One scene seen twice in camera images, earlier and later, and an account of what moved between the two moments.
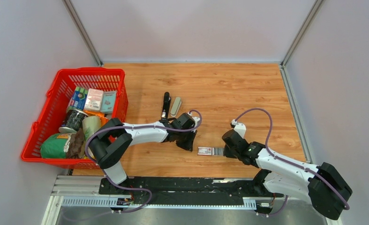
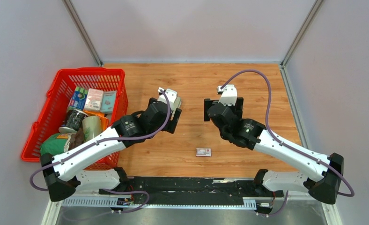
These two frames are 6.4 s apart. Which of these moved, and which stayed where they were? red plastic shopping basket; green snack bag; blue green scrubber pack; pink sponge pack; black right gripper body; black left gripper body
Moved: black left gripper body; black right gripper body
Stayed: blue green scrubber pack; red plastic shopping basket; green snack bag; pink sponge pack
